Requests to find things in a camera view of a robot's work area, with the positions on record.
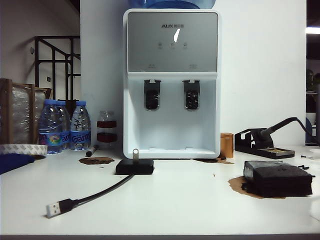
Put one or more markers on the silver metal USB flash drive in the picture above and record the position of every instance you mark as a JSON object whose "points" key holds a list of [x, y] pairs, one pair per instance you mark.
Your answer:
{"points": [[135, 154]]}

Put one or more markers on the black sponge block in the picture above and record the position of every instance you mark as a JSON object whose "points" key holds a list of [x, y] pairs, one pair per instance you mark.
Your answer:
{"points": [[280, 180]]}

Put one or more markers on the black USB hub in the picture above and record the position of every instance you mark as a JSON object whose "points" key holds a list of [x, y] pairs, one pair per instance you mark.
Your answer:
{"points": [[133, 167]]}

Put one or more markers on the white AUX water dispenser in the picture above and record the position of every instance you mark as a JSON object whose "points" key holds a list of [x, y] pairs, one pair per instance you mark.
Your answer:
{"points": [[170, 125]]}

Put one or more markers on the dark grey dispenser tap paddle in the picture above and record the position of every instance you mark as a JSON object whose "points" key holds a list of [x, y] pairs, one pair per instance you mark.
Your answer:
{"points": [[152, 95], [191, 95]]}

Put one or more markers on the clear bottle with red bands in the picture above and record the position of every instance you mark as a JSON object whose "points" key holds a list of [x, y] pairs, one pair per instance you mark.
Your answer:
{"points": [[106, 136]]}

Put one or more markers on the gold metal cylinder can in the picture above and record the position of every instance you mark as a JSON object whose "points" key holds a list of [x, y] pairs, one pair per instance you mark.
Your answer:
{"points": [[226, 145]]}

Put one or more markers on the black marker pen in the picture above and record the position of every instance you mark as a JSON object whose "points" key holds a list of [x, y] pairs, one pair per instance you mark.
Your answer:
{"points": [[91, 150]]}

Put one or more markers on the clear water bottle blue cap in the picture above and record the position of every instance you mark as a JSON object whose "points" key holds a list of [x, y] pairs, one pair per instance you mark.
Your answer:
{"points": [[80, 125], [50, 125], [66, 120]]}

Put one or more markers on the black soldering iron stand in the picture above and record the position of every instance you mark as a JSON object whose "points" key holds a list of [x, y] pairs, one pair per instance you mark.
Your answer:
{"points": [[250, 146]]}

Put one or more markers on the brown worn table patch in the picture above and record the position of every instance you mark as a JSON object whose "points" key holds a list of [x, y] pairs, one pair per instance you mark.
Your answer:
{"points": [[236, 185]]}

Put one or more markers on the black soldering iron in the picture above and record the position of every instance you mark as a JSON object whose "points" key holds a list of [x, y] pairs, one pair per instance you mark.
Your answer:
{"points": [[263, 133]]}

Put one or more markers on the blue water jug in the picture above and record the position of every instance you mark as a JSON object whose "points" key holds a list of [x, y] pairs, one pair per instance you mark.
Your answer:
{"points": [[170, 3]]}

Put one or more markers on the black stair railing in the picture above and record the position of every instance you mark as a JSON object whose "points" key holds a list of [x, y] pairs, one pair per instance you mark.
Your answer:
{"points": [[53, 60]]}

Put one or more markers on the white tape roll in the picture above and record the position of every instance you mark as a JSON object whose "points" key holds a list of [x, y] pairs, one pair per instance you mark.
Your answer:
{"points": [[23, 149]]}

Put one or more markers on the blue cloth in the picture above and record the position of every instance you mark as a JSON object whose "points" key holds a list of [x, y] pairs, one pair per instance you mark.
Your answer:
{"points": [[12, 163]]}

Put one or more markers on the white ceiling light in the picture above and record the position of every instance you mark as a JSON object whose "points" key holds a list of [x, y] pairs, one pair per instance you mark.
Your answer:
{"points": [[313, 30]]}

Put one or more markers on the wooden frame with plastic wrap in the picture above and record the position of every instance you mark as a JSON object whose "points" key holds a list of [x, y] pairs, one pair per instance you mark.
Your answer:
{"points": [[20, 112]]}

